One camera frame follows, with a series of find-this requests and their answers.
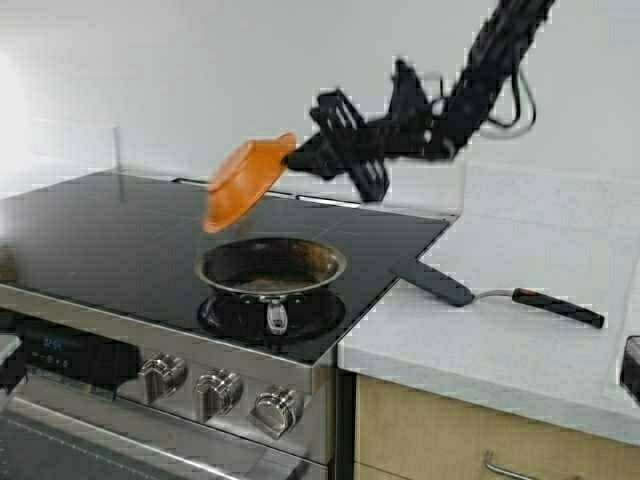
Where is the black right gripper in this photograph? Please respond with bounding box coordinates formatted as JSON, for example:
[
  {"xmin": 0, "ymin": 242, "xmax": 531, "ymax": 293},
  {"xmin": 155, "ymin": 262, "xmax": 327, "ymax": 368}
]
[{"xmin": 283, "ymin": 59, "xmax": 450, "ymax": 203}]

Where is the orange plastic bowl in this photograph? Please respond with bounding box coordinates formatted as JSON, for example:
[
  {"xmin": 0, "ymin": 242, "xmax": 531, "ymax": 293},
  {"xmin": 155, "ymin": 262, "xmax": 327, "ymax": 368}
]
[{"xmin": 202, "ymin": 132, "xmax": 297, "ymax": 233}]

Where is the black spatula orange handle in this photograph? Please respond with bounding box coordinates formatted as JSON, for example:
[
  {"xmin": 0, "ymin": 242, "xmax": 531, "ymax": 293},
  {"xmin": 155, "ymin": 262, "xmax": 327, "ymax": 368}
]
[{"xmin": 390, "ymin": 258, "xmax": 606, "ymax": 329}]

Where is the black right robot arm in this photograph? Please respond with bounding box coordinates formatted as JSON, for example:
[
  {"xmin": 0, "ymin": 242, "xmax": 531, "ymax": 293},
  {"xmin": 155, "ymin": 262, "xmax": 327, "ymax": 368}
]
[{"xmin": 282, "ymin": 1, "xmax": 552, "ymax": 203}]

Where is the stainless steel frying pan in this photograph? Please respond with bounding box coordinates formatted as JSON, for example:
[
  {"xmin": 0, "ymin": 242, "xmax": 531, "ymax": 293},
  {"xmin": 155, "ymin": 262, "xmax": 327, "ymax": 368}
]
[{"xmin": 194, "ymin": 237, "xmax": 348, "ymax": 336}]

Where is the middle steel stove knob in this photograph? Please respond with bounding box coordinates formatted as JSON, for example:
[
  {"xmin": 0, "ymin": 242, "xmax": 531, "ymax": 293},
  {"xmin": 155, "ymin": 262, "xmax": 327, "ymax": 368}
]
[{"xmin": 193, "ymin": 368, "xmax": 244, "ymax": 422}]

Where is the steel stove knob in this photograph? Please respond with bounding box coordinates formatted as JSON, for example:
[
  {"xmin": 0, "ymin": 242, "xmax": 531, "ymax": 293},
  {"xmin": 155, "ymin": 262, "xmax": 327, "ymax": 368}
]
[
  {"xmin": 193, "ymin": 368, "xmax": 244, "ymax": 422},
  {"xmin": 249, "ymin": 385, "xmax": 304, "ymax": 439},
  {"xmin": 138, "ymin": 352, "xmax": 188, "ymax": 404}
]

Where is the right steel stove knob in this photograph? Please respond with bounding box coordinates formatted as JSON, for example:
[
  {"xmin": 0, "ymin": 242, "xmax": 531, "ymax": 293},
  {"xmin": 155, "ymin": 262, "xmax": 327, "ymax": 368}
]
[{"xmin": 249, "ymin": 385, "xmax": 304, "ymax": 439}]

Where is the left steel stove knob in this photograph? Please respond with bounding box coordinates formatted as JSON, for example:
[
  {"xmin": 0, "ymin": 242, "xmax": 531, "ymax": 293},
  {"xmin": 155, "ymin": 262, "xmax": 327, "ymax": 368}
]
[{"xmin": 138, "ymin": 352, "xmax": 188, "ymax": 404}]

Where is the black glass cooktop stove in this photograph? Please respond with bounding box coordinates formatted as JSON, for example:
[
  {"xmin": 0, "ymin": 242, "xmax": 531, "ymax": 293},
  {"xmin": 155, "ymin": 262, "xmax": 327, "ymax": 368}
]
[{"xmin": 1, "ymin": 172, "xmax": 448, "ymax": 479}]

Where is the wooden cabinet drawer front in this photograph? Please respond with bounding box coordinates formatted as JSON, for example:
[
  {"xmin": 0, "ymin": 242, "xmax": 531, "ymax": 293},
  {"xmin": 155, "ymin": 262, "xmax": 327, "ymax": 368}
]
[{"xmin": 354, "ymin": 375, "xmax": 639, "ymax": 479}]

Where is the black left gripper at edge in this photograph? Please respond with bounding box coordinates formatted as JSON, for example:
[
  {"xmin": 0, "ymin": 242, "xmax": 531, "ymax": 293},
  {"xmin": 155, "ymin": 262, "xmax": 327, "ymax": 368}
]
[{"xmin": 1, "ymin": 334, "xmax": 27, "ymax": 396}]

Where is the black object at right edge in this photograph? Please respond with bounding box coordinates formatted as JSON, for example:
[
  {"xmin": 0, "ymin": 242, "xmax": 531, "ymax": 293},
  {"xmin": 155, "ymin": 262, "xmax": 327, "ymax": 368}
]
[{"xmin": 619, "ymin": 336, "xmax": 640, "ymax": 402}]

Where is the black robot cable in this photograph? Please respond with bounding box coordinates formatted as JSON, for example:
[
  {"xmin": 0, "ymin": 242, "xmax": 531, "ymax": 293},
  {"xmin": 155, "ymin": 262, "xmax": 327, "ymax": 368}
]
[{"xmin": 429, "ymin": 69, "xmax": 539, "ymax": 136}]

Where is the steel drawer handle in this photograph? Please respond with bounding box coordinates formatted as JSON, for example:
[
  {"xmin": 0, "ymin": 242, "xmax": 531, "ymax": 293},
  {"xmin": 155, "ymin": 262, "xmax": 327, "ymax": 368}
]
[{"xmin": 483, "ymin": 450, "xmax": 551, "ymax": 480}]

